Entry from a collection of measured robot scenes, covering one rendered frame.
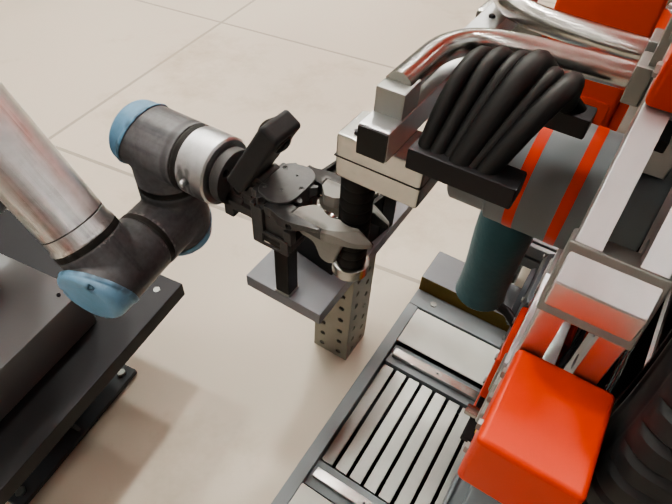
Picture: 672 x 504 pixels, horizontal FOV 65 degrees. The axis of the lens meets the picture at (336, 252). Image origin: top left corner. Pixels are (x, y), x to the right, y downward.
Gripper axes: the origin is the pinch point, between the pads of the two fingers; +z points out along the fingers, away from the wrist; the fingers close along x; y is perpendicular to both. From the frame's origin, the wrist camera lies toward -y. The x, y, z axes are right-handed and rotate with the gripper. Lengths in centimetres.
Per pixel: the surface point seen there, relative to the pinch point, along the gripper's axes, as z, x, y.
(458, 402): 14, -32, 77
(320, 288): -15.9, -15.9, 38.0
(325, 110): -86, -128, 83
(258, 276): -27.3, -11.7, 38.0
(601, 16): 9, -60, -5
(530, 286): 17, -45, 44
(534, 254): 15, -70, 58
